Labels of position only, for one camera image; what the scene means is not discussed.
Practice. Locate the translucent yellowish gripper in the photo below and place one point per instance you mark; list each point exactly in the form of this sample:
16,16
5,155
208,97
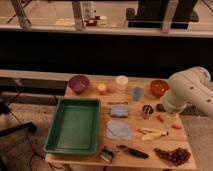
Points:
170,119

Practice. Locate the black handled brush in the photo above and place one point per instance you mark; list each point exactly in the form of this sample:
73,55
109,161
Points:
133,152

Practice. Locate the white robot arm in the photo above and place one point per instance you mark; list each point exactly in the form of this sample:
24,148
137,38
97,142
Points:
187,86

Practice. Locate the orange carrot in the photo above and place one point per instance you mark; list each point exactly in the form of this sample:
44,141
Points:
161,118

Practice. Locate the black rectangular block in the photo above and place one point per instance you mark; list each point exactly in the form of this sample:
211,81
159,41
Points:
160,108

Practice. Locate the dark metal can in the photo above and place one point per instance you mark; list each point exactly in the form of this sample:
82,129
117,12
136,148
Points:
147,111

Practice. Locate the yellow banana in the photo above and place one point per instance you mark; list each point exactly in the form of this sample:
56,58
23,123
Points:
151,134

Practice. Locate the orange bowl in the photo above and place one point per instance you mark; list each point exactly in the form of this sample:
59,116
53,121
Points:
158,87

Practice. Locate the bunch of dark grapes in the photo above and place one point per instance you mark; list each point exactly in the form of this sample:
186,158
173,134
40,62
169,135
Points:
177,157

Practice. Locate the blue plastic cup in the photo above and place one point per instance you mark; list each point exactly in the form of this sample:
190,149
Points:
137,93

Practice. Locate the blue grey cloth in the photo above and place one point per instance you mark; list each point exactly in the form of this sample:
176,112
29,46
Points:
118,130

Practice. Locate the white plastic cup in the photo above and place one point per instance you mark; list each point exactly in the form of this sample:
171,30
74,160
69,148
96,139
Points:
121,83

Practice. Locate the small orange fruit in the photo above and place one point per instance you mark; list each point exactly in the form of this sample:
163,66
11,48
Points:
102,89

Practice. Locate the green plastic tray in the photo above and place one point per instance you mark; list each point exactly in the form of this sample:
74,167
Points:
74,129

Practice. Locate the purple bowl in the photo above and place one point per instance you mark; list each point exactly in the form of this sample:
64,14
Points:
78,83

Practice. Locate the black stand base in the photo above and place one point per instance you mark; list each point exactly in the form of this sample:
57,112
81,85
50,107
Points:
31,127

